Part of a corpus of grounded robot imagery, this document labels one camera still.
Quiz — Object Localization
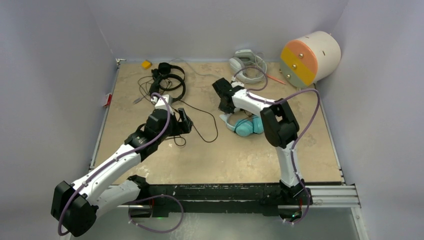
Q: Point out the teal cat-ear headphones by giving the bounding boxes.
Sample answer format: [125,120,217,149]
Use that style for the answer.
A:
[219,114,264,137]

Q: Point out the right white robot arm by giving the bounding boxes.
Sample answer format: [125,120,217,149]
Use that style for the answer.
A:
[212,78,312,204]

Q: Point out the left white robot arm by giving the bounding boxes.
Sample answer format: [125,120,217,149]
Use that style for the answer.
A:
[50,107,194,237]

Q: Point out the white grey headphones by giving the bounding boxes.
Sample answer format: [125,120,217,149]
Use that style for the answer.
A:
[228,49,268,84]

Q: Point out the black over-ear headphones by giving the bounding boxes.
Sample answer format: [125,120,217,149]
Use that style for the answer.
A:
[134,62,187,104]

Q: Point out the orange pen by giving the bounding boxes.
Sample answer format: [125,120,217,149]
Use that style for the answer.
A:
[266,74,287,85]

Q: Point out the small yellow block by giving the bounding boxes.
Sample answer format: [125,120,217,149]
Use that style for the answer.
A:
[140,60,153,70]

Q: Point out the round pastel drawer box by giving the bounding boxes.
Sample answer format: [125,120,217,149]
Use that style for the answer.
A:
[279,31,342,89]

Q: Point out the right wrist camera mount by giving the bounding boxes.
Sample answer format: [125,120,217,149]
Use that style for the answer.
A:
[230,77,245,92]

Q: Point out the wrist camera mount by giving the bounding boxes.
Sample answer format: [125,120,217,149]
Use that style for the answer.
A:
[151,94,175,115]
[230,77,245,92]

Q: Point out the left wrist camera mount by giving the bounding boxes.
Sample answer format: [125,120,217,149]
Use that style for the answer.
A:
[151,94,175,115]

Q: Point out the grey headphone cable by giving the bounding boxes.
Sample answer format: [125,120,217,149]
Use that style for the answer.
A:
[168,58,233,80]

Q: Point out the red tag on wall edge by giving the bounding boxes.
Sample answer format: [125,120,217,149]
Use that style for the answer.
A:
[103,93,112,108]

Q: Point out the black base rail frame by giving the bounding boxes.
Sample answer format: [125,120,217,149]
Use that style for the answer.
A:
[68,180,360,220]

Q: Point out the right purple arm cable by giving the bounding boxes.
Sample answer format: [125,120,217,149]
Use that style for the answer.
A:
[231,65,322,226]

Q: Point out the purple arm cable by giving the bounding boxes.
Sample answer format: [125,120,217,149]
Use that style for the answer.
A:
[231,65,322,226]
[56,92,185,237]

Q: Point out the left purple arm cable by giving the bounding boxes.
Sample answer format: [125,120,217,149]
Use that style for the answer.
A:
[56,92,185,237]

